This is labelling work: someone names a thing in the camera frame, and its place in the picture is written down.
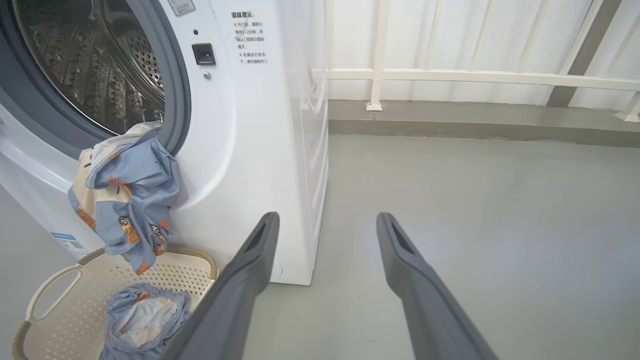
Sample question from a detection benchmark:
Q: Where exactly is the blue energy label sticker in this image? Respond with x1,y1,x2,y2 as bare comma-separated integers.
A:
50,231,91,261

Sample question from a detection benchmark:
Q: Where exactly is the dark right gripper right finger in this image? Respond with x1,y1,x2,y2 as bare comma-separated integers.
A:
375,212,501,360

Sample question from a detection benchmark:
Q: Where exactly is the round filter cover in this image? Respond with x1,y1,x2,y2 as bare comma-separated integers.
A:
229,251,284,281

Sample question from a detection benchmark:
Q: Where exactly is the blue cartoon print garment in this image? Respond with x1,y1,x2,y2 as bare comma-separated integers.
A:
98,283,193,360
68,121,182,276

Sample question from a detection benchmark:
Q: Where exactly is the black door lock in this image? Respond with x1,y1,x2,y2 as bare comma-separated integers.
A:
192,43,217,66

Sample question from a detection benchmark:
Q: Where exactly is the grey warning sticker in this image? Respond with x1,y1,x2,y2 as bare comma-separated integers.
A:
167,0,196,17

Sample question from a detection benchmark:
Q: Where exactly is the white front-load washing machine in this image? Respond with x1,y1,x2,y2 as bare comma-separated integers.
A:
0,0,331,287

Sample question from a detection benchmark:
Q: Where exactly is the steel washing drum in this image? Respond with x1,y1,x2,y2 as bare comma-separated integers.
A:
14,0,166,136

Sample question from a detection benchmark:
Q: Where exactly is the white metal railing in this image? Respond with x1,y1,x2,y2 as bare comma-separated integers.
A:
310,0,640,124

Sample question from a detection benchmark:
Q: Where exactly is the cream perforated laundry basket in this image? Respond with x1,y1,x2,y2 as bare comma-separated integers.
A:
11,247,220,360

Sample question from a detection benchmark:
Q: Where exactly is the printed text label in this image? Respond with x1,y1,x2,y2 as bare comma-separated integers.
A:
230,10,269,66

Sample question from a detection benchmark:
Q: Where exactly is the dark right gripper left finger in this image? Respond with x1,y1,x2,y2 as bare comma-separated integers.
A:
162,211,281,360

